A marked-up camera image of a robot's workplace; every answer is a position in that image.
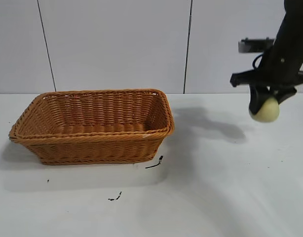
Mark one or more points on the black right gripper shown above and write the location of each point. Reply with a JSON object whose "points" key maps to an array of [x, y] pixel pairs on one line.
{"points": [[277, 70]]}

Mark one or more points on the pale yellow egg yolk pastry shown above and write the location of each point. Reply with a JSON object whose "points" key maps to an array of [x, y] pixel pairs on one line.
{"points": [[267, 111]]}

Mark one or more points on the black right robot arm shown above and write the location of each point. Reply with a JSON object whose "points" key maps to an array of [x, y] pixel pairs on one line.
{"points": [[293, 27]]}

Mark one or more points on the brown woven wicker basket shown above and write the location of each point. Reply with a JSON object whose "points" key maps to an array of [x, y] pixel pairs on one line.
{"points": [[92, 145]]}

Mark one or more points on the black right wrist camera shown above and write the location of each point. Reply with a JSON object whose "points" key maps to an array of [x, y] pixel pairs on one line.
{"points": [[255, 45]]}

